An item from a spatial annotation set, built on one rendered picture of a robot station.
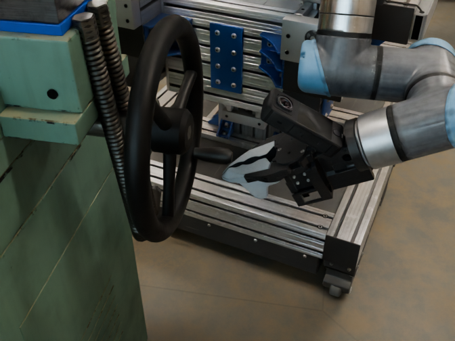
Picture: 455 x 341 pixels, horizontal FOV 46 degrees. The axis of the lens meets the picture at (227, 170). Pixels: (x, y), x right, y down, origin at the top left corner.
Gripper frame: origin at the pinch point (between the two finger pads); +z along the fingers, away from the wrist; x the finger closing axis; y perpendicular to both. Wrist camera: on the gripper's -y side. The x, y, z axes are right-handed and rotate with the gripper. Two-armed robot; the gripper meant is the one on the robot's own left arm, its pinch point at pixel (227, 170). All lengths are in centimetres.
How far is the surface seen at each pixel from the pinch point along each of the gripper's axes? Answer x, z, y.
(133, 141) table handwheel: -17.4, -3.5, -19.0
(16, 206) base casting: -16.7, 18.4, -15.7
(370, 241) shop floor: 58, 8, 81
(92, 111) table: -9.7, 4.8, -20.6
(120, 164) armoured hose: -8.8, 7.6, -12.0
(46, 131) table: -14.4, 8.0, -22.4
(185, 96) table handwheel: 0.9, -0.6, -13.1
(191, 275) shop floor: 33, 52, 55
